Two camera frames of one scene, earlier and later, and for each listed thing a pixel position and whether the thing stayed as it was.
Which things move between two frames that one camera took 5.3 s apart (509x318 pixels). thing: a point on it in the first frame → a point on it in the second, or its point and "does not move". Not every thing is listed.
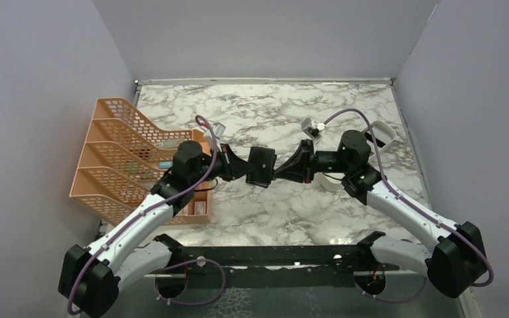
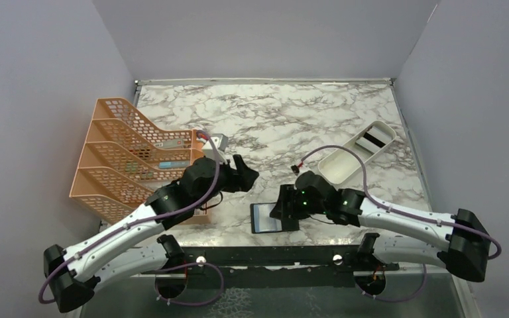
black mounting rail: [317, 265] does not move
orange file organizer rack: [124, 154] does not move
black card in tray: [380, 144] does not move
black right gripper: [300, 167] → [287, 193]
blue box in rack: [166, 165] does not move
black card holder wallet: [264, 159] → [260, 220]
